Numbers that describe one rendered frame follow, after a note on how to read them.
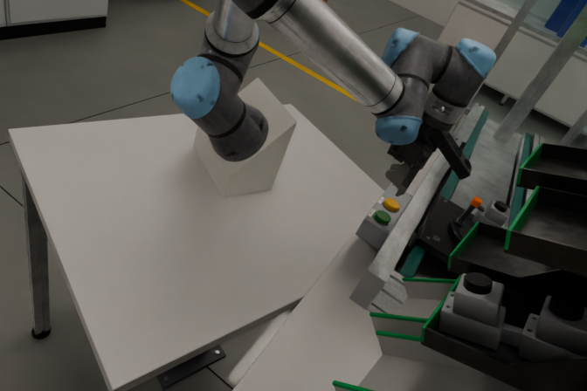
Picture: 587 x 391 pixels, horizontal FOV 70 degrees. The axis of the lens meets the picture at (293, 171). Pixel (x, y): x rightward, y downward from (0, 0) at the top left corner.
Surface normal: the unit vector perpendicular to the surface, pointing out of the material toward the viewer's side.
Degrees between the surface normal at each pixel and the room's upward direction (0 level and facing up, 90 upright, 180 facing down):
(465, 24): 90
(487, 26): 90
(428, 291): 90
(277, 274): 0
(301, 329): 0
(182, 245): 0
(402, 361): 45
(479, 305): 87
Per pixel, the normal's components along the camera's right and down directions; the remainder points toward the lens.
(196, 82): -0.41, -0.33
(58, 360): 0.31, -0.76
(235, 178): 0.50, 0.64
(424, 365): -0.29, -0.95
